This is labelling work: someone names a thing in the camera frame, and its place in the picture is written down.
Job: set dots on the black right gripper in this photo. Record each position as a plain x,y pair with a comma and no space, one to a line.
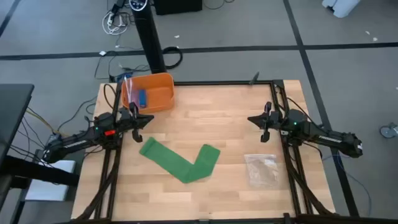
273,119

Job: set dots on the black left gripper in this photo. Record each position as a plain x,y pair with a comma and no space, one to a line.
129,119

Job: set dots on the clear zip bag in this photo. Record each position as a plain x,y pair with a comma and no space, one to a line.
262,171

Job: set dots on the green elastic bandage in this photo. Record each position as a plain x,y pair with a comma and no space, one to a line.
180,169

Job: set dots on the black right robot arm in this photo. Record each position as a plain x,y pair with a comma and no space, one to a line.
326,137

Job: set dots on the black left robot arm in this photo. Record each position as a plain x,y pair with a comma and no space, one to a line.
74,143

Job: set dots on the blue bandage roll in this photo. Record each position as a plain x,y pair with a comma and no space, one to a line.
142,99

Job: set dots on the clear bag with pink stripe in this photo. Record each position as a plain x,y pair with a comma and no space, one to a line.
132,93

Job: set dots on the silver mounting plate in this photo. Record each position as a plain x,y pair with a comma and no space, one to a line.
284,132

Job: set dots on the orange plastic bin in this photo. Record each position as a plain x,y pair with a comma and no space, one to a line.
158,93

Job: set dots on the black tower fan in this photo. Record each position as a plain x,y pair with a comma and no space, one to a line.
149,37

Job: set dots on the black power adapter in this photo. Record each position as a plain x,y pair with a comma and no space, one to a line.
53,138

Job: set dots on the black box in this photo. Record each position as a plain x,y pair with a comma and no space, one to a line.
177,6

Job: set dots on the grey caster wheel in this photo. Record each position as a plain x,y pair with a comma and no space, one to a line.
387,131

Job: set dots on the black desk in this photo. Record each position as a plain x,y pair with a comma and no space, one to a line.
15,102

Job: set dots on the white plastic object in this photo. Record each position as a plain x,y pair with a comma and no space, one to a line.
342,7

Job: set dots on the black pointed frame bracket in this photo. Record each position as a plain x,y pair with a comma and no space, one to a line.
254,78

